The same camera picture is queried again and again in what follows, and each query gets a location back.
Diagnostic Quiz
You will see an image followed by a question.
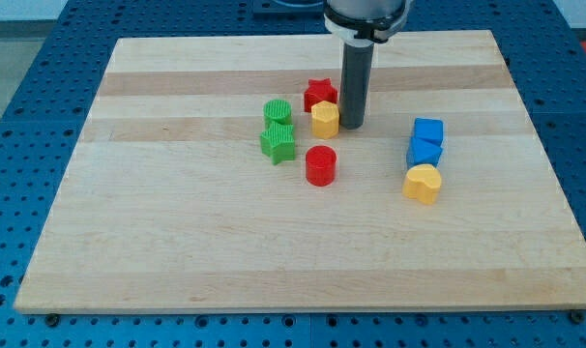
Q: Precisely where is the yellow hexagon block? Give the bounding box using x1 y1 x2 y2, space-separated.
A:
311 101 339 139

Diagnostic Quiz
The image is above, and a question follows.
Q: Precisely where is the green cylinder block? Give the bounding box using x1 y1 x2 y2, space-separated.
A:
263 99 292 129

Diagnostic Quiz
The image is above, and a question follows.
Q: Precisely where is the blue cube block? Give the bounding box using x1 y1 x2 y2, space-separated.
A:
413 118 444 146

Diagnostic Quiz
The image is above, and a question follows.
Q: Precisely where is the red star block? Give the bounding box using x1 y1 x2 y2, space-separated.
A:
304 78 337 113

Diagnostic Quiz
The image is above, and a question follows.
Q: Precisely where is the light wooden board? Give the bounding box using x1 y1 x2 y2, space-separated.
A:
15 30 586 314

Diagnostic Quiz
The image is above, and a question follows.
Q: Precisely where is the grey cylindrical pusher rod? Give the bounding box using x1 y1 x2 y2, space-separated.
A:
338 43 374 130

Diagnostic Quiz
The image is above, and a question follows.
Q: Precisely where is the blue triangle block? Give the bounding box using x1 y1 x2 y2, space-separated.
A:
406 137 443 168

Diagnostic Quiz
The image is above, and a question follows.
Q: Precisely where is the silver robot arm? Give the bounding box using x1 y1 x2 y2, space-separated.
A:
324 0 415 47

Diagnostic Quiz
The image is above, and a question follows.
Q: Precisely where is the yellow heart block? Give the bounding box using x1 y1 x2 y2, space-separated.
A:
402 164 443 205

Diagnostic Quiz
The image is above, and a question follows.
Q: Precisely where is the green star block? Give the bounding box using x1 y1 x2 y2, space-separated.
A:
260 123 296 165

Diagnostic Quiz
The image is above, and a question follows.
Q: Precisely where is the red cylinder block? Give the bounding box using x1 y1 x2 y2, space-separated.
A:
305 145 337 187

